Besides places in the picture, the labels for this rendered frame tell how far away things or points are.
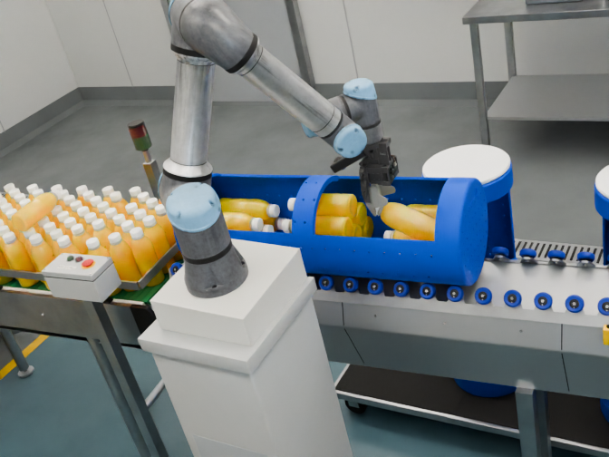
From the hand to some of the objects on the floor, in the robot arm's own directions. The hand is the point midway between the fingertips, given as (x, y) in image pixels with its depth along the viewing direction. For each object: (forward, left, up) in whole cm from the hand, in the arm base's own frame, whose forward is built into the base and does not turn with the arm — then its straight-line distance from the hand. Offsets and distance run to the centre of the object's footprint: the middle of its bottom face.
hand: (374, 207), depth 204 cm
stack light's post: (+6, +110, -123) cm, 165 cm away
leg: (+4, -39, -118) cm, 124 cm away
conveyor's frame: (-42, +146, -123) cm, 196 cm away
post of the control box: (-52, +75, -120) cm, 151 cm away
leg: (+18, -36, -118) cm, 125 cm away
